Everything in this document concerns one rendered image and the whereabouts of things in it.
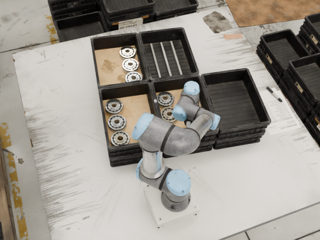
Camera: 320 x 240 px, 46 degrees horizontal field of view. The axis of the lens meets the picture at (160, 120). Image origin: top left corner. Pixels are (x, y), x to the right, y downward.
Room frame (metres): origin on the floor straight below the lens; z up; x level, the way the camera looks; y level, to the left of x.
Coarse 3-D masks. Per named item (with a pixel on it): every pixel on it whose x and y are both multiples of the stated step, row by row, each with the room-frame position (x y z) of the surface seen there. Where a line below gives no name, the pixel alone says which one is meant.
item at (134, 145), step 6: (126, 84) 1.32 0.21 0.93; (132, 84) 1.33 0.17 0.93; (138, 84) 1.33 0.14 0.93; (150, 84) 1.34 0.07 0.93; (150, 90) 1.30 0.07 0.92; (102, 102) 1.18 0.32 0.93; (102, 108) 1.14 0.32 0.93; (156, 108) 1.17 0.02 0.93; (102, 114) 1.10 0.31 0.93; (156, 114) 1.13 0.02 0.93; (108, 138) 0.96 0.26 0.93; (108, 144) 0.92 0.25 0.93; (126, 144) 0.93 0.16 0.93; (132, 144) 0.94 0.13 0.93; (138, 144) 0.94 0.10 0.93; (114, 150) 0.90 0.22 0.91
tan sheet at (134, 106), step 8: (136, 96) 1.32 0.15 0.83; (144, 96) 1.32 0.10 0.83; (104, 104) 1.24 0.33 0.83; (128, 104) 1.25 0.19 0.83; (136, 104) 1.26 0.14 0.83; (144, 104) 1.26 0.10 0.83; (128, 112) 1.20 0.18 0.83; (136, 112) 1.20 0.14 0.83; (144, 112) 1.21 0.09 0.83; (128, 120) 1.14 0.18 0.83; (136, 120) 1.15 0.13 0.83; (128, 128) 1.09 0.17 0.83
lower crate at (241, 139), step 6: (234, 138) 1.09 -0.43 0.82; (240, 138) 1.10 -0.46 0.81; (246, 138) 1.11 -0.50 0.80; (252, 138) 1.14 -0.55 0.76; (258, 138) 1.14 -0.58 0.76; (216, 144) 1.08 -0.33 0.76; (222, 144) 1.08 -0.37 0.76; (228, 144) 1.09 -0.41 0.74; (234, 144) 1.11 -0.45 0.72; (240, 144) 1.12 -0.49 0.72; (246, 144) 1.12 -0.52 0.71
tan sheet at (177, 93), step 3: (171, 90) 1.38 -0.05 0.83; (174, 90) 1.38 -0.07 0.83; (177, 90) 1.39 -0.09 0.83; (180, 90) 1.39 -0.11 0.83; (156, 93) 1.35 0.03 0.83; (171, 93) 1.36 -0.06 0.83; (174, 93) 1.36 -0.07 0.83; (177, 93) 1.36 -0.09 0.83; (180, 93) 1.37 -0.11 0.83; (177, 96) 1.34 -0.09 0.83; (174, 99) 1.32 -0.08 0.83; (177, 99) 1.32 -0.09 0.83; (174, 102) 1.30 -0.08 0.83; (174, 105) 1.28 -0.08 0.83; (177, 120) 1.17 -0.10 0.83; (174, 123) 1.15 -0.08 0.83; (177, 123) 1.15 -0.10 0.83; (180, 123) 1.15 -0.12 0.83; (183, 123) 1.16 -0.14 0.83; (180, 126) 1.13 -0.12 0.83; (183, 126) 1.14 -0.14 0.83
